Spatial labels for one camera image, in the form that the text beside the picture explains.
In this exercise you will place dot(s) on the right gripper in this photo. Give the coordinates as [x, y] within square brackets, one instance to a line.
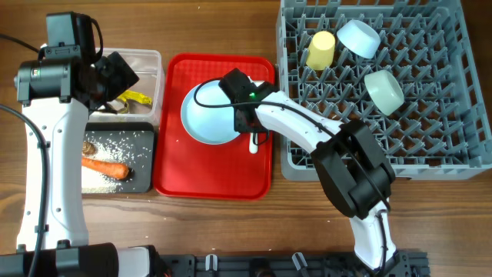
[240, 127]

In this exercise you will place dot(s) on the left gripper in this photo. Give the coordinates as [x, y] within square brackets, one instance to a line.
[121, 71]

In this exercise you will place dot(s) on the white plastic spoon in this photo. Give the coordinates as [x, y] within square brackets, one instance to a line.
[253, 144]

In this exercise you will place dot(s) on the large light blue plate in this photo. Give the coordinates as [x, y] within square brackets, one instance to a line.
[211, 126]

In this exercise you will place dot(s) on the yellow wrapper strip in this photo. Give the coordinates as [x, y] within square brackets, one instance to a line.
[138, 97]

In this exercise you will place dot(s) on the brown food lump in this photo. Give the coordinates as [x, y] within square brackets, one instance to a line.
[88, 149]

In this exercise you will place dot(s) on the orange carrot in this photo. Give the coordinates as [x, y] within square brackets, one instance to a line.
[110, 169]

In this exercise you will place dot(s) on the yellow plastic cup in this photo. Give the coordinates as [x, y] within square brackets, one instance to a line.
[321, 51]

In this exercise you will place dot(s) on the white rice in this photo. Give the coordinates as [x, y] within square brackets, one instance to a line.
[111, 161]

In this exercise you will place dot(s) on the light blue bowl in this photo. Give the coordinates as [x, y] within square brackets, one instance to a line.
[359, 38]

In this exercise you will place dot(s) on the teal green bowl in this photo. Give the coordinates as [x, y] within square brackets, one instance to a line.
[385, 91]

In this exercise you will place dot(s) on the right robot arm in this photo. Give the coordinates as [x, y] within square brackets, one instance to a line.
[351, 166]

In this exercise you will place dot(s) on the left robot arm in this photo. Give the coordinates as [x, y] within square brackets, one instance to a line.
[58, 94]

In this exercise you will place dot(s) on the grey dishwasher rack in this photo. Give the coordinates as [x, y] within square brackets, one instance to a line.
[441, 131]

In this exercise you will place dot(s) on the clear plastic bin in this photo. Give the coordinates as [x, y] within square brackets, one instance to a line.
[148, 67]

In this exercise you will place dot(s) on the black plastic tray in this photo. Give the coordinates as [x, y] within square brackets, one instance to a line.
[142, 154]

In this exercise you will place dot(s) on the red serving tray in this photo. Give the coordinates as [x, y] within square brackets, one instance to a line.
[184, 167]

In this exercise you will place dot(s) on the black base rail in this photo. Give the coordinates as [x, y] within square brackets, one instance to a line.
[403, 263]

